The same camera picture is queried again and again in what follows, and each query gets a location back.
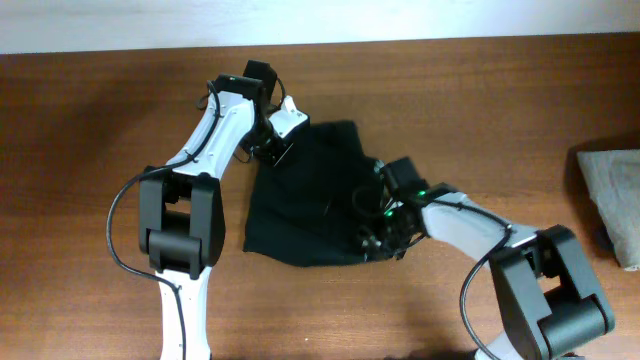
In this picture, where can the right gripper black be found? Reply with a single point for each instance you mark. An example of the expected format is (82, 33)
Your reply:
(381, 252)

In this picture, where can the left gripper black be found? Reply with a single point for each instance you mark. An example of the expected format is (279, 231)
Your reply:
(274, 155)

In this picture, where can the black shorts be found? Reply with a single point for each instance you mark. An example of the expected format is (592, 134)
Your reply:
(308, 210)

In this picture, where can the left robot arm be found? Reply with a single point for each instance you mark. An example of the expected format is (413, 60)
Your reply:
(181, 218)

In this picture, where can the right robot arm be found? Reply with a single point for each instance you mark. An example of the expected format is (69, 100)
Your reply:
(549, 297)

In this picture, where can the grey folded cloth right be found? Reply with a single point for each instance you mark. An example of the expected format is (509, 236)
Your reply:
(612, 179)

